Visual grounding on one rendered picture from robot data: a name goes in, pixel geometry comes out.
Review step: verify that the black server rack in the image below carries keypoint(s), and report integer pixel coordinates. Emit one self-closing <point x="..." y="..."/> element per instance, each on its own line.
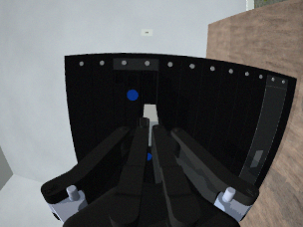
<point x="238" y="113"/>

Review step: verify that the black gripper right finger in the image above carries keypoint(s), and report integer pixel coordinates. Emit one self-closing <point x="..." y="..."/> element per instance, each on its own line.
<point x="176" y="147"/>

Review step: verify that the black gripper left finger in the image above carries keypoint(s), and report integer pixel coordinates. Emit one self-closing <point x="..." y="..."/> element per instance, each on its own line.
<point x="74" y="190"/>

